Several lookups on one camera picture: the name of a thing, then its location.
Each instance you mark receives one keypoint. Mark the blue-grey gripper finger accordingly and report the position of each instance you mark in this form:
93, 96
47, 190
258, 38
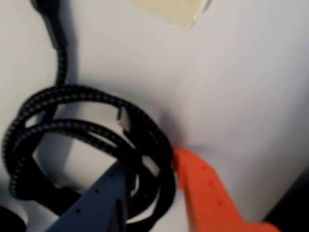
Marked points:
101, 205

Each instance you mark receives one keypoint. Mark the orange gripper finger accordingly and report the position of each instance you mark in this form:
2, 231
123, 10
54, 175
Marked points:
207, 198

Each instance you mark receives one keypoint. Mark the long beige masking tape strip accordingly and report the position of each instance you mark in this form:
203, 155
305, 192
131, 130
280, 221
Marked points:
169, 12

